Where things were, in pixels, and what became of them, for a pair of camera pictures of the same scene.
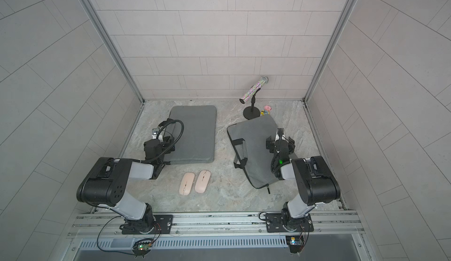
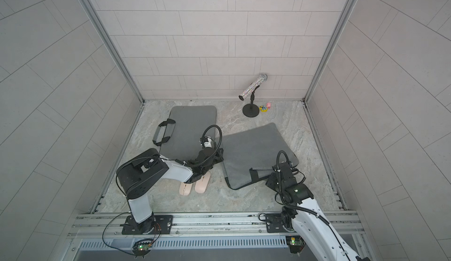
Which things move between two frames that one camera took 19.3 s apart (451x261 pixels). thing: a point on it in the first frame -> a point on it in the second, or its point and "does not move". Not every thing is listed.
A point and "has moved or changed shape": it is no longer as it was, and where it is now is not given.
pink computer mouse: [202, 181] does not move
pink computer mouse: [187, 183] does not move
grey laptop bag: [197, 144] does not move
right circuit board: [295, 242] does not move
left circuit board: [141, 247] does not move
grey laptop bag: [248, 139] has moved or changed shape
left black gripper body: [167, 146] -> [216, 159]
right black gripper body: [273, 149] -> [272, 181]
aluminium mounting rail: [326, 223] does not move
